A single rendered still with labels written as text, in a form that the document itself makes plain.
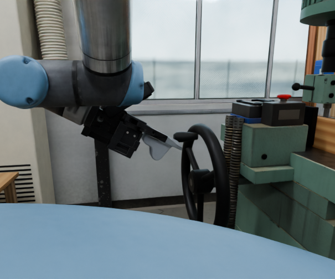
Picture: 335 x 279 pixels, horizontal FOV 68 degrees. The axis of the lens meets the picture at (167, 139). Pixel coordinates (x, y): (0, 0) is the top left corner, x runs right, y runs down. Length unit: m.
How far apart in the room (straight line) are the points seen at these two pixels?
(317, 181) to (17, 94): 0.54
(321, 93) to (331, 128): 0.11
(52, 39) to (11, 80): 1.36
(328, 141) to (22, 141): 1.56
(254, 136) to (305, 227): 0.22
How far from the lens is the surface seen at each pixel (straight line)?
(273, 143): 0.59
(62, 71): 0.42
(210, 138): 0.53
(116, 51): 0.37
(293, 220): 0.65
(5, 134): 1.77
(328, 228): 0.58
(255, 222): 0.79
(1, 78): 0.42
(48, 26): 1.78
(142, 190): 2.09
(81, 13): 0.35
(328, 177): 0.55
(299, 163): 0.60
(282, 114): 0.58
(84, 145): 1.97
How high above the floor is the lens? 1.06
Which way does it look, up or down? 14 degrees down
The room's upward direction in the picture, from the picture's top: straight up
